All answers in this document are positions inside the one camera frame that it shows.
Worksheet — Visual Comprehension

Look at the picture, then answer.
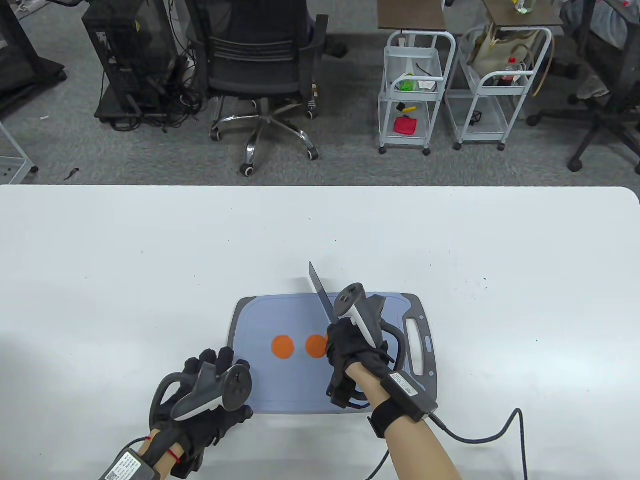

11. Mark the brown wooden desk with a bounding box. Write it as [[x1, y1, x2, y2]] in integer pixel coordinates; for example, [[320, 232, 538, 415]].
[[482, 0, 565, 27], [377, 0, 447, 32]]

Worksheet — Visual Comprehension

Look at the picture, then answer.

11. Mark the person's right forearm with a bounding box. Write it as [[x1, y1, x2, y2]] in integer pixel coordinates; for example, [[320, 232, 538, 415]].
[[345, 362, 463, 480]]

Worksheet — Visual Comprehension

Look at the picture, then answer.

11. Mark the grey white right controller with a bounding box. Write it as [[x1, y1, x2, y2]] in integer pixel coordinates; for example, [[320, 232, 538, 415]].
[[332, 282, 408, 373]]

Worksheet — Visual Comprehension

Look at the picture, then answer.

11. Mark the person's left forearm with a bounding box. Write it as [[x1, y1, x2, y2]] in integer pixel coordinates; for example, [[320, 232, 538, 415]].
[[137, 427, 183, 480]]

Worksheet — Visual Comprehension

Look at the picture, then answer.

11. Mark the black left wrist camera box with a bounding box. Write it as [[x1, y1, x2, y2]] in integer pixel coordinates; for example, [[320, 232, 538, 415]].
[[97, 449, 158, 480]]

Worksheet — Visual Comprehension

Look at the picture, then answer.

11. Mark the tan hose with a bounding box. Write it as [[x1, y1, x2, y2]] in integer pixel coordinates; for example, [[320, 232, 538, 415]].
[[532, 30, 556, 98]]

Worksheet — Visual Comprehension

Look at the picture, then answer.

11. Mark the person's left hand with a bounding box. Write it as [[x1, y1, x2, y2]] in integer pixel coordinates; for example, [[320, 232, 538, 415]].
[[149, 347, 254, 478]]

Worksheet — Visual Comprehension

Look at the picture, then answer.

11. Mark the black wrist strap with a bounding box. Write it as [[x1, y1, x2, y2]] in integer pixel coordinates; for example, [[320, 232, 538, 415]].
[[367, 400, 408, 440]]

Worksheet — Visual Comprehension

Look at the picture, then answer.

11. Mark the white rolling cart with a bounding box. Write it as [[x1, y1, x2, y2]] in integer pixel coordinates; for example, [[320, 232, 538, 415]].
[[377, 31, 457, 157], [445, 27, 553, 152]]

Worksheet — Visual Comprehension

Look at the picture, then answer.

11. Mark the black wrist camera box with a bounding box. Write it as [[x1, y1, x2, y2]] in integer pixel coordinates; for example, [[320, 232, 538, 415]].
[[97, 449, 158, 480], [381, 371, 439, 423]]

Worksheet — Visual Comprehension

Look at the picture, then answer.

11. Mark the white wire cart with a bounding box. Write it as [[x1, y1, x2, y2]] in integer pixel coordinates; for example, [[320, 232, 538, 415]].
[[0, 120, 39, 185]]

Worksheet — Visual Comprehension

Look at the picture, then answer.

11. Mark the black braided cable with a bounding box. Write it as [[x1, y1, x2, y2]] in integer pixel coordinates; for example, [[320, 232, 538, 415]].
[[367, 407, 528, 480]]

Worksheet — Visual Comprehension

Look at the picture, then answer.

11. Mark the blue grey cutting board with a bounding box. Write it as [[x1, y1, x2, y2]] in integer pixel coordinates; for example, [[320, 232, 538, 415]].
[[227, 293, 439, 415]]

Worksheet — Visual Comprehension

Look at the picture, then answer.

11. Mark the bundle of black cables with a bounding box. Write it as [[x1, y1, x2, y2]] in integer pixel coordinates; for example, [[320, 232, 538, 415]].
[[112, 30, 221, 133]]

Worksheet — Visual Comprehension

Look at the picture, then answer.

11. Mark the beige bag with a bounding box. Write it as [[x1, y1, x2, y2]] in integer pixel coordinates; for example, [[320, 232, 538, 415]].
[[470, 25, 531, 78]]

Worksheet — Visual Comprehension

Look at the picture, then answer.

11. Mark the black computer tower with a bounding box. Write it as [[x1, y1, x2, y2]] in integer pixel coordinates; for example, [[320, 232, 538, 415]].
[[81, 0, 182, 123]]

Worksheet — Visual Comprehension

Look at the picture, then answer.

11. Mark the grey white left controller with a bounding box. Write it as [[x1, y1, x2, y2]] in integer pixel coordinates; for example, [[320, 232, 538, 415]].
[[150, 362, 253, 433]]

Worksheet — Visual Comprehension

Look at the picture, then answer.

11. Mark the red capped soda bottle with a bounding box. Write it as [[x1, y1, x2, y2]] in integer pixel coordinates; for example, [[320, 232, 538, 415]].
[[501, 57, 523, 86]]

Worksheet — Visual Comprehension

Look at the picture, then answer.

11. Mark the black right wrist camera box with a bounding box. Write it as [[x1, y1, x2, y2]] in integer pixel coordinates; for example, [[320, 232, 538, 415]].
[[381, 371, 439, 423]]

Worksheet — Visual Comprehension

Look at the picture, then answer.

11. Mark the black kitchen knife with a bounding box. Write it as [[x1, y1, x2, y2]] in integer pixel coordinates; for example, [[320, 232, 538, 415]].
[[308, 261, 336, 326]]

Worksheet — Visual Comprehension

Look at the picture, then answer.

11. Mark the person's right hand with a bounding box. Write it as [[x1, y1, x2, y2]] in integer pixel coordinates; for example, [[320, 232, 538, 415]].
[[325, 315, 396, 411]]

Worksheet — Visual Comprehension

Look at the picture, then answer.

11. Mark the grey white controller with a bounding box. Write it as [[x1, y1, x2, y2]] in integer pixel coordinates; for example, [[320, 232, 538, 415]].
[[150, 362, 253, 433], [332, 282, 408, 373]]

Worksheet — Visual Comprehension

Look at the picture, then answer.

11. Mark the black office chair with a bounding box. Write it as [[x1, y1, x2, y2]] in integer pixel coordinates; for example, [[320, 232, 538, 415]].
[[190, 0, 331, 177], [527, 0, 640, 175]]

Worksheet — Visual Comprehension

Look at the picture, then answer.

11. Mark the black rolling stand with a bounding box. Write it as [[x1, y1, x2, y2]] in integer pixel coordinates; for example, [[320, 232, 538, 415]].
[[0, 0, 67, 108]]

